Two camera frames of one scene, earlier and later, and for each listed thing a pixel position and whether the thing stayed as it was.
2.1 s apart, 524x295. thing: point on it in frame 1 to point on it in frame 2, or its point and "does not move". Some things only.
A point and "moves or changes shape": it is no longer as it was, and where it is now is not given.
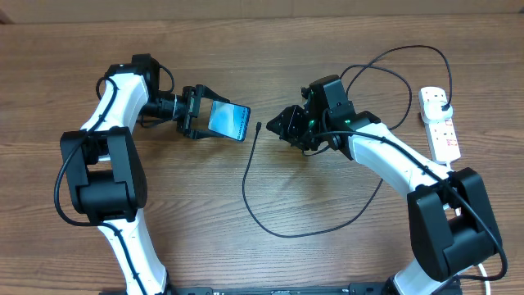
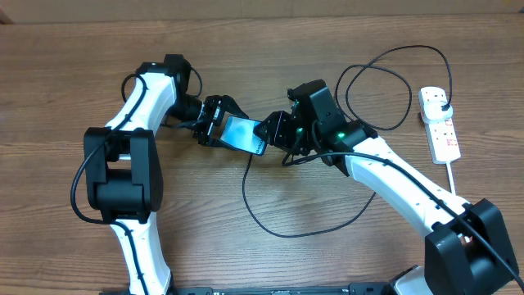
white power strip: x=441 y=134 does not move
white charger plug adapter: x=434 y=114 does not move
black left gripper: x=192 y=94 to x=219 y=105
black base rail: x=358 y=289 does not move
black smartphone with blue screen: x=229 y=119 moves or changes shape
